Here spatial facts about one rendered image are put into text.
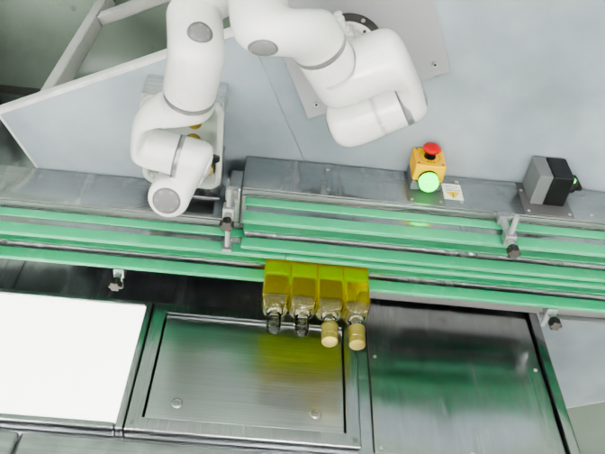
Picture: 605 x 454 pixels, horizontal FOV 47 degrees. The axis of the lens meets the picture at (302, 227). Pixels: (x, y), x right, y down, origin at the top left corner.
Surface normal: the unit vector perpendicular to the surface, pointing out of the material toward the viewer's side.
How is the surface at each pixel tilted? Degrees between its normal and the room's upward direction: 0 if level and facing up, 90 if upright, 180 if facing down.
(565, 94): 0
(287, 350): 90
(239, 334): 90
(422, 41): 4
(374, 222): 90
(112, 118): 0
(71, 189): 90
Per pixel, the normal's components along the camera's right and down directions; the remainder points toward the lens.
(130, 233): 0.11, -0.76
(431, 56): 0.04, 0.62
